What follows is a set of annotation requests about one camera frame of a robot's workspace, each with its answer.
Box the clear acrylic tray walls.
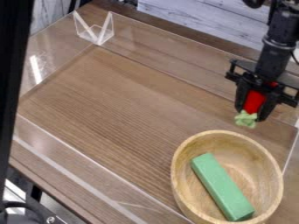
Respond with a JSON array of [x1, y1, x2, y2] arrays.
[[10, 5, 299, 224]]

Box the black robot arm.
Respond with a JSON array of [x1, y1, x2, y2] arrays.
[[225, 0, 299, 123]]

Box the clear acrylic corner bracket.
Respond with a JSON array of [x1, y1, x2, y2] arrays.
[[72, 11, 114, 46]]

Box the black cable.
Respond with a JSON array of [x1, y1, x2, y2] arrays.
[[4, 199, 44, 224]]

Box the round wooden bowl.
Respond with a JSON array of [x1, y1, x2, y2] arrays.
[[170, 129, 284, 224]]

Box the red toy strawberry green top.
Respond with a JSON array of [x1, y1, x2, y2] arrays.
[[234, 90, 265, 129]]

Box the green rectangular block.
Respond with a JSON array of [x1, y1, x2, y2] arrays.
[[190, 153, 255, 222]]

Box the black metal table frame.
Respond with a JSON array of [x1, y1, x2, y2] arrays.
[[0, 0, 80, 224]]

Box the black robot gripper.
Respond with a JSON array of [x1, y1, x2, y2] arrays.
[[225, 59, 299, 122]]

